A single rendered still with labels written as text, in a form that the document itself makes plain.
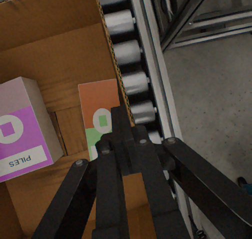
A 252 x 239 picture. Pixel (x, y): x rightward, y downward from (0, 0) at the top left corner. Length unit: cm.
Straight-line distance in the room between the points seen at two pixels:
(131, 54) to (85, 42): 9
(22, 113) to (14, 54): 14
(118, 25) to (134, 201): 36
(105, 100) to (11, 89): 17
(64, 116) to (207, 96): 95
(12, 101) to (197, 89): 101
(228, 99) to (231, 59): 21
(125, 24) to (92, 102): 17
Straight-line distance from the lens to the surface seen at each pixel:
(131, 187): 48
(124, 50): 47
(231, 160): 139
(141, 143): 15
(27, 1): 36
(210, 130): 131
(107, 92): 44
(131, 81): 46
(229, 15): 91
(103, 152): 15
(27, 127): 42
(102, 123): 44
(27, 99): 42
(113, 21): 49
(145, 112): 46
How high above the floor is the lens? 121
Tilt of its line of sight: 87 degrees down
